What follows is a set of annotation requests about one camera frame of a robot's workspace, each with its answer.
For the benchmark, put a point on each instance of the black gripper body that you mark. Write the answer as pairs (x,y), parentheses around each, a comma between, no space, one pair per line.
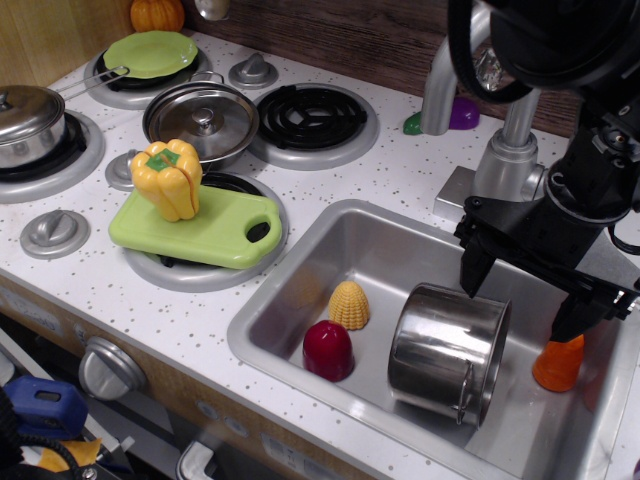
(560,237)

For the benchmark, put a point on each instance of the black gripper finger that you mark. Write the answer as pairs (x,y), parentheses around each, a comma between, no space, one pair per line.
(576,316)
(476,264)

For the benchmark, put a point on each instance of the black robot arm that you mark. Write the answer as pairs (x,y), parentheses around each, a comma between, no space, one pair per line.
(590,48)

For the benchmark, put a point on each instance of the stainless steel pot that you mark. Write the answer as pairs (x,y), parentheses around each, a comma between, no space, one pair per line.
(446,352)

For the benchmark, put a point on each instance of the stainless steel sink basin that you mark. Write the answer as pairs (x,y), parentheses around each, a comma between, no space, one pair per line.
(529,433)

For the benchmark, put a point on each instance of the steel pot with lid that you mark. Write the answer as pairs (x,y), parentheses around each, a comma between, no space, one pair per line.
(215,118)

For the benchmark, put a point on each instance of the orange toy carrot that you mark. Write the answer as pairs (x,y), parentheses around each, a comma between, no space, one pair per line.
(557,367)

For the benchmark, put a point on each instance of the silver toy faucet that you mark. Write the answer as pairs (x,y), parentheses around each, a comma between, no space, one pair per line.
(508,169)

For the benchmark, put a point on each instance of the yellow toy corn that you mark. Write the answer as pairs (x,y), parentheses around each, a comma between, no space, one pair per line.
(349,306)

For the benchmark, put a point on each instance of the purple toy eggplant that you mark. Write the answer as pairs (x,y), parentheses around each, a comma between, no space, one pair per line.
(465,115)

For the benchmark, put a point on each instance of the dark red toy fruit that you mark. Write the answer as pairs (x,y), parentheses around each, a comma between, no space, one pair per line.
(328,351)

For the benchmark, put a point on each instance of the black coil burner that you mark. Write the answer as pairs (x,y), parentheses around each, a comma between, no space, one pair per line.
(312,126)

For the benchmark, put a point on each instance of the green plastic cutting board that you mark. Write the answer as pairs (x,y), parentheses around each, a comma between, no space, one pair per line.
(232,229)

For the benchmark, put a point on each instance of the silver stove knob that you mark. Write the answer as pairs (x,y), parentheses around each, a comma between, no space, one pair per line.
(54,234)
(118,172)
(253,73)

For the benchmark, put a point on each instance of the silver burner under board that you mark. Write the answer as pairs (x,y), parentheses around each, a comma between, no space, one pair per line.
(185,276)

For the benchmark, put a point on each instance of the yellow toy bell pepper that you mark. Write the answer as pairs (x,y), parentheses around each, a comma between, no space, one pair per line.
(169,175)

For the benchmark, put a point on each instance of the silver front oven knob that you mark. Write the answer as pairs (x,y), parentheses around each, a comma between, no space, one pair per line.
(107,372)

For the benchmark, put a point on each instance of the green plastic plate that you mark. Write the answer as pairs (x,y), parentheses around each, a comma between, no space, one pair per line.
(151,54)

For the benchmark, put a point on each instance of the silver burner under saucepan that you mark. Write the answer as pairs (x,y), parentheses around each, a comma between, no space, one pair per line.
(78,155)

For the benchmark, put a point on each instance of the silver burner under plate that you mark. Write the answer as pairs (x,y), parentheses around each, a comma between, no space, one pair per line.
(135,94)

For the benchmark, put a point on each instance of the orange toy pumpkin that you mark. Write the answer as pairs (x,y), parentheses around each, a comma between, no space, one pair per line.
(161,15)

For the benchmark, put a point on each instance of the steel saucepan with lid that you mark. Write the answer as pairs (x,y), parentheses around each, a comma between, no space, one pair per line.
(33,120)

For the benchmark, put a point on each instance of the silver oven door handle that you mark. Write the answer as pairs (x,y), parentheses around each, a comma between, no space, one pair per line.
(197,461)

